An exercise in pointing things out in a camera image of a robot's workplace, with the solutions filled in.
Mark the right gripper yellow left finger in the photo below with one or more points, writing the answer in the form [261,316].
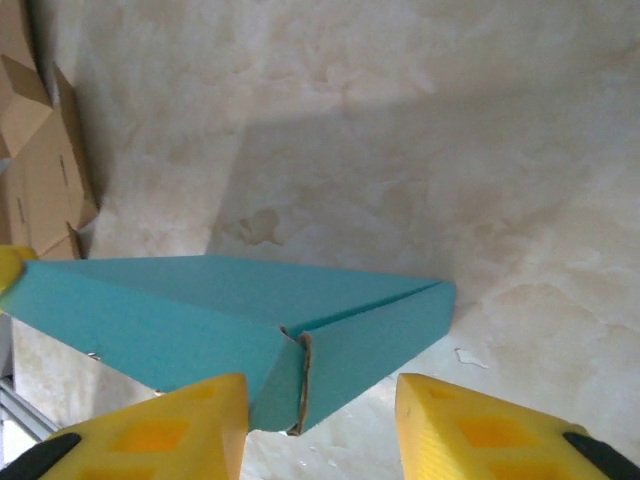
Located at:
[165,435]

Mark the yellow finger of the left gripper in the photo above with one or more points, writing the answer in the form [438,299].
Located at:
[12,265]

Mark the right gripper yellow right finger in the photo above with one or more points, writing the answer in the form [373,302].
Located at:
[490,435]

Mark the brown cardboard box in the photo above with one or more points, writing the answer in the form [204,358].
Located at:
[40,165]

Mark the blue paper box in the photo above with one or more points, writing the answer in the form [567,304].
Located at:
[200,310]

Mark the aluminium frame rail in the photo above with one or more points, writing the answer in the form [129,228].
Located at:
[22,415]

